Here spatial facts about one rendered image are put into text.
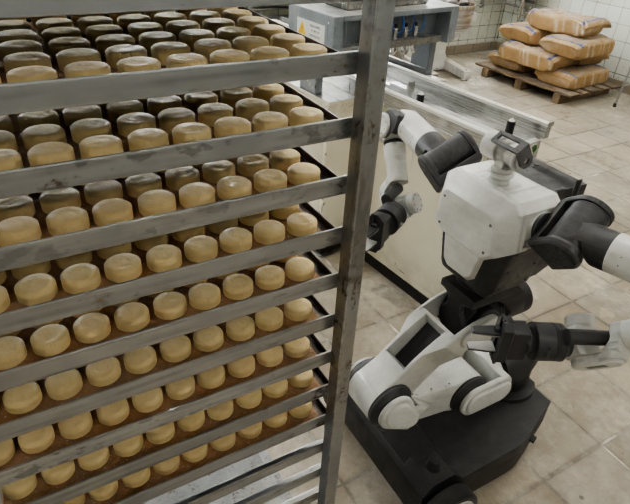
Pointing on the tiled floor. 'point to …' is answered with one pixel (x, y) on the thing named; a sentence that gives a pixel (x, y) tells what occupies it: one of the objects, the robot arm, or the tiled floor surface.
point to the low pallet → (545, 83)
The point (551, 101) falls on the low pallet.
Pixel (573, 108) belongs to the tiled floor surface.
